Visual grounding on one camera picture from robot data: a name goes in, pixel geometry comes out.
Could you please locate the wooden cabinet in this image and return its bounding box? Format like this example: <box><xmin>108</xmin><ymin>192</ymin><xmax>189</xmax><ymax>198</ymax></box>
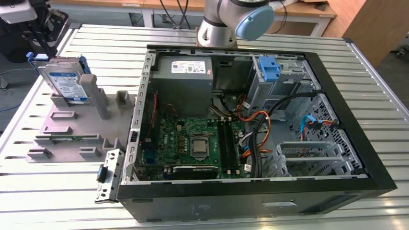
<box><xmin>343</xmin><ymin>0</ymin><xmax>409</xmax><ymax>69</ymax></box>

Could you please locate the orange red wire bundle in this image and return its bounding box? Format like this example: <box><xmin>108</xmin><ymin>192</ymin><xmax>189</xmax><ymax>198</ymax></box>
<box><xmin>237</xmin><ymin>111</ymin><xmax>272</xmax><ymax>148</ymax></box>

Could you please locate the metal disk bay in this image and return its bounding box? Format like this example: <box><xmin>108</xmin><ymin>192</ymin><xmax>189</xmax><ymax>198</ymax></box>
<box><xmin>275</xmin><ymin>140</ymin><xmax>365</xmax><ymax>178</ymax></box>

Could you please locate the black cable bundle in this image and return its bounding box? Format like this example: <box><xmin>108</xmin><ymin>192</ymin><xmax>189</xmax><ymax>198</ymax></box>
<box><xmin>251</xmin><ymin>92</ymin><xmax>324</xmax><ymax>178</ymax></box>

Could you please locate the CPU socket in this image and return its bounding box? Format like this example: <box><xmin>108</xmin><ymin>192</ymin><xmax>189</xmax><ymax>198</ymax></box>
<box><xmin>189</xmin><ymin>134</ymin><xmax>212</xmax><ymax>161</ymax></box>

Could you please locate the blue data wire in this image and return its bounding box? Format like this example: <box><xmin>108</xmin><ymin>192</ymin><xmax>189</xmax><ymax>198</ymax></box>
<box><xmin>301</xmin><ymin>115</ymin><xmax>317</xmax><ymax>142</ymax></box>

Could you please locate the silver CPU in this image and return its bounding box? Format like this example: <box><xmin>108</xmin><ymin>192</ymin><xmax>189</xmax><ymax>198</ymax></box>
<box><xmin>192</xmin><ymin>140</ymin><xmax>208</xmax><ymax>154</ymax></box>

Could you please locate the coloured power wire black plug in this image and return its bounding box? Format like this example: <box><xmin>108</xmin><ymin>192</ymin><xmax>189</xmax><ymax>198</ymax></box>
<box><xmin>312</xmin><ymin>119</ymin><xmax>339</xmax><ymax>130</ymax></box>

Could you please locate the blue drive cage latch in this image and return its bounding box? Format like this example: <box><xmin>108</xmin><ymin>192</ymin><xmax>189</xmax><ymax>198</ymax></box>
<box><xmin>260</xmin><ymin>56</ymin><xmax>281</xmax><ymax>82</ymax></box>

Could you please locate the grey metal drive cage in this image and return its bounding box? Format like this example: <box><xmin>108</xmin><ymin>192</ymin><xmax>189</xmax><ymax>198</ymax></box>
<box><xmin>248</xmin><ymin>55</ymin><xmax>323</xmax><ymax>115</ymax></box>

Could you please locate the black RAM slot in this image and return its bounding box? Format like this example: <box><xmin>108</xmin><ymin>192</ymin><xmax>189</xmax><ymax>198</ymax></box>
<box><xmin>225</xmin><ymin>117</ymin><xmax>237</xmax><ymax>174</ymax></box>
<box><xmin>229</xmin><ymin>117</ymin><xmax>241</xmax><ymax>174</ymax></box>
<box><xmin>219</xmin><ymin>117</ymin><xmax>231</xmax><ymax>174</ymax></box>
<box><xmin>221</xmin><ymin>117</ymin><xmax>235</xmax><ymax>174</ymax></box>

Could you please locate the white framed desk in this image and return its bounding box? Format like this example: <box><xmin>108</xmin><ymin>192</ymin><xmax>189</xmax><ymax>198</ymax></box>
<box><xmin>47</xmin><ymin>0</ymin><xmax>205</xmax><ymax>28</ymax></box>

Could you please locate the grey power supply unit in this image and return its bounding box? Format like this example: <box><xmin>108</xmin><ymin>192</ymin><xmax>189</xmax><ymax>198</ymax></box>
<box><xmin>149</xmin><ymin>56</ymin><xmax>215</xmax><ymax>118</ymax></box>

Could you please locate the black waste bin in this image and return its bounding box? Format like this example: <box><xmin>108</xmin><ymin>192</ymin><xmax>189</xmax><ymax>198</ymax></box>
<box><xmin>0</xmin><ymin>23</ymin><xmax>39</xmax><ymax>63</ymax></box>

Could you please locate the green motherboard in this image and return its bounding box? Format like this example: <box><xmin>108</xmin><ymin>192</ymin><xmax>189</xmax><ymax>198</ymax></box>
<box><xmin>136</xmin><ymin>117</ymin><xmax>249</xmax><ymax>180</ymax></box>

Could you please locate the white silver wrist camera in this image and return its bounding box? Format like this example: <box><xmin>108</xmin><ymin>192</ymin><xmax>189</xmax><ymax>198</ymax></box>
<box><xmin>0</xmin><ymin>0</ymin><xmax>40</xmax><ymax>24</ymax></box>

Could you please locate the black open PC case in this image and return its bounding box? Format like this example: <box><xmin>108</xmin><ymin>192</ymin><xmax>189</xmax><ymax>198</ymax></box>
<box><xmin>95</xmin><ymin>44</ymin><xmax>399</xmax><ymax>222</ymax></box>

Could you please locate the grey parts rack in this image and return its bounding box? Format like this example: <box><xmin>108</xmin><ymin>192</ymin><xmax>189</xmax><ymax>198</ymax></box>
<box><xmin>26</xmin><ymin>73</ymin><xmax>139</xmax><ymax>164</ymax></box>

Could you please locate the wooden desk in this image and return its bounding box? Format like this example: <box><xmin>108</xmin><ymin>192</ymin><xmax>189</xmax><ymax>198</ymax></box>
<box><xmin>275</xmin><ymin>0</ymin><xmax>339</xmax><ymax>36</ymax></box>

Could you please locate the black graphics card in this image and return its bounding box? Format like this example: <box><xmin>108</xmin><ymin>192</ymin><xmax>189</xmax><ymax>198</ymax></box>
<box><xmin>164</xmin><ymin>164</ymin><xmax>220</xmax><ymax>180</ymax></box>

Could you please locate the hard disk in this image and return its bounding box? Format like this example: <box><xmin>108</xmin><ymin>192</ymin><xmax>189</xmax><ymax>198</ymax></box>
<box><xmin>27</xmin><ymin>52</ymin><xmax>94</xmax><ymax>105</ymax></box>

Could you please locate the blue VGA port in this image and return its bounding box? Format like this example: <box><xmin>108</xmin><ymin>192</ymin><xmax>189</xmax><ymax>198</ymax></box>
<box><xmin>96</xmin><ymin>164</ymin><xmax>110</xmax><ymax>183</ymax></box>

